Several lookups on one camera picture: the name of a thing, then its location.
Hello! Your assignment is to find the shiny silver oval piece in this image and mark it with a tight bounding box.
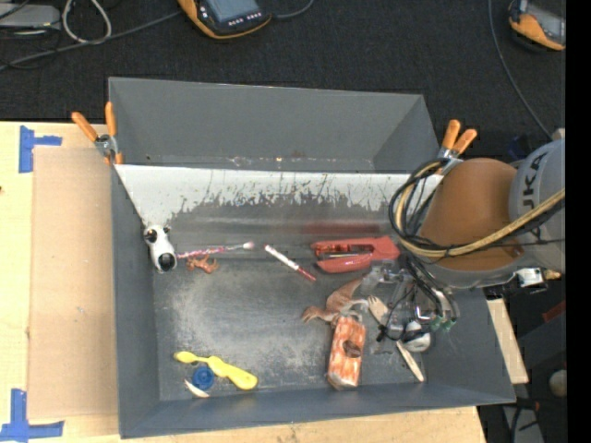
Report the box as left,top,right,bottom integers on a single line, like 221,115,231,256
402,320,433,353

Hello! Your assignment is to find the pale wooden fork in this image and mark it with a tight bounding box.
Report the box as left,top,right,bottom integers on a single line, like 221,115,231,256
368,294,392,325

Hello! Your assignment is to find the pale wooden flat stick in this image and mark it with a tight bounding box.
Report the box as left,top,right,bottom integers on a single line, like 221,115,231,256
395,339,426,383

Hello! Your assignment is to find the red stapler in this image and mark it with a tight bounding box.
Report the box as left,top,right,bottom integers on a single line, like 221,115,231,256
309,235,401,275

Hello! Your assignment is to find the brown toy dinosaur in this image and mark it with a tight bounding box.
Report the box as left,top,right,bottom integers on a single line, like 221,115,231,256
301,278,370,328

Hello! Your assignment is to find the orange and white patterned box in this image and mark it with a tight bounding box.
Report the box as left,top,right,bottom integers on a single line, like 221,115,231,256
326,315,367,389

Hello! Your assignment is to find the red and white striped stick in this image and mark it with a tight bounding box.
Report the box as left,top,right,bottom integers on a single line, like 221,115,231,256
263,244,318,282

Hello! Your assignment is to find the grey metal bin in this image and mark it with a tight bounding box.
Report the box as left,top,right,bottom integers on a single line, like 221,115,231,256
106,77,517,438

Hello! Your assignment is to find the pink and white twisted stick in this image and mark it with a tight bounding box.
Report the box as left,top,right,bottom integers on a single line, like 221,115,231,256
175,241,256,260

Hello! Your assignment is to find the small orange toy animal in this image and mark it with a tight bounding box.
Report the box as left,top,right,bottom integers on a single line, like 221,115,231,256
186,253,220,275

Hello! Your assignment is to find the blue bottle cap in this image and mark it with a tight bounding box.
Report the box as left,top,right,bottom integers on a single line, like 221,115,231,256
191,365,216,391

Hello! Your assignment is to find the brown cardboard board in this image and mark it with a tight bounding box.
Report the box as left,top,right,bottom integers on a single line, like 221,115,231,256
26,145,122,423

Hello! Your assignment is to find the yellow plastic propeller toy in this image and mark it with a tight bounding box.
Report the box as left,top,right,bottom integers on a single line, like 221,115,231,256
173,351,259,391

